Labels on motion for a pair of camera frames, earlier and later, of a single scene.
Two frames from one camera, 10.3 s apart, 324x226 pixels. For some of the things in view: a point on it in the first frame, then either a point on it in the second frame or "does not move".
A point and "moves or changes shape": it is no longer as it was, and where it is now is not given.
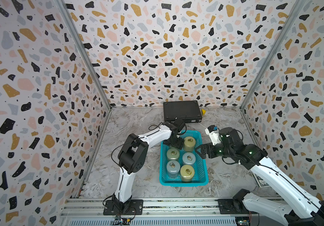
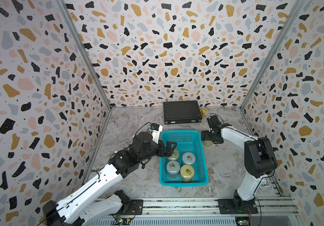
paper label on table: [261, 182] does not move
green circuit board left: [124, 221] does not move
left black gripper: [179, 144] → [169, 152]
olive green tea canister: [173, 153] does not move
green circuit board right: [242, 221] does not move
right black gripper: [209, 146] → [205, 136]
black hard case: [189, 110] does not move
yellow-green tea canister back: [189, 144] moves or changes shape
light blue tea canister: [189, 158] does not move
